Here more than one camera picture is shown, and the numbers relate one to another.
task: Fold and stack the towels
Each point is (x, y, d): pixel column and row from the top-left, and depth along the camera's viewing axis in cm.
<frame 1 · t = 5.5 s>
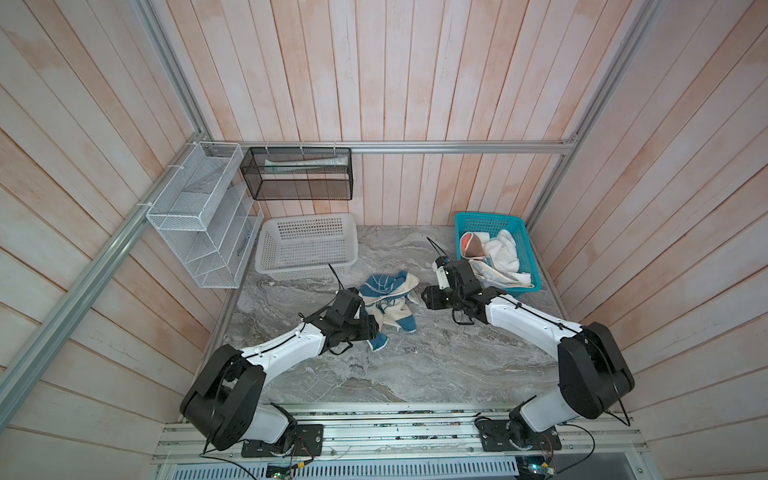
left hand: (370, 333, 87), fingers open
right hand: (428, 292, 91), fingers open
white plastic laundry basket: (300, 246, 117), on the table
teal plastic basket: (492, 223, 116), point 7 cm above the table
blue and cream towel: (389, 302, 95), point 6 cm above the table
white towel in basket: (501, 250, 107), point 7 cm above the table
red and white towel: (471, 246, 109), point 6 cm above the table

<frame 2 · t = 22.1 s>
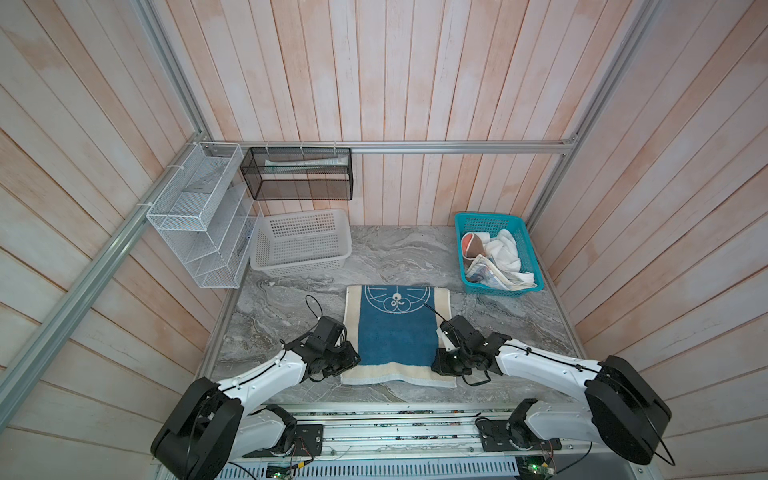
left hand: (357, 365, 85), fingers open
right hand: (433, 366, 86), fingers closed
blue and cream towel: (394, 331, 92), point 2 cm above the table
the other named things where they were.

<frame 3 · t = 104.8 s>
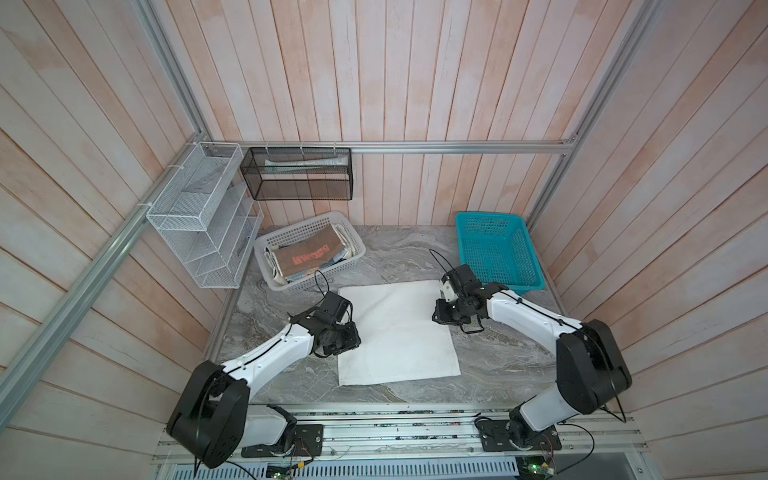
left hand: (356, 346, 84), fingers open
right hand: (436, 316, 89), fingers open
white towel in basket: (399, 340, 93), on the table
multicolour lettered towel: (309, 253, 107), point 7 cm above the table
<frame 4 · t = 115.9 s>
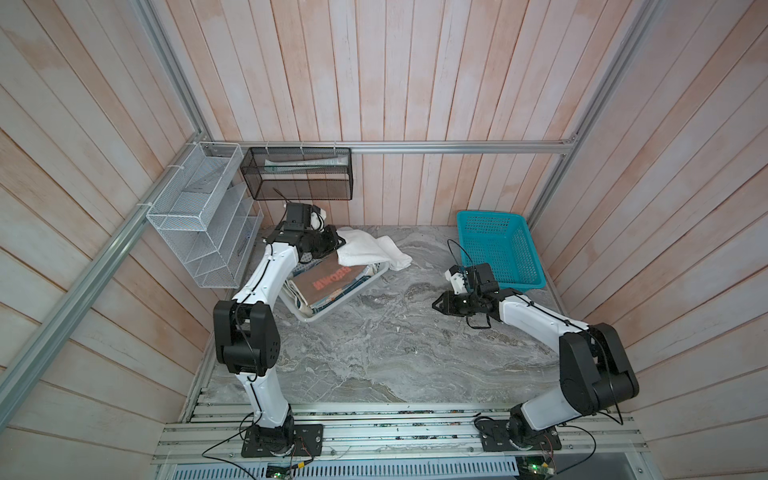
left hand: (346, 246, 88), fingers closed
right hand: (436, 304, 91), fingers open
white towel in basket: (360, 248, 99), point 14 cm above the table
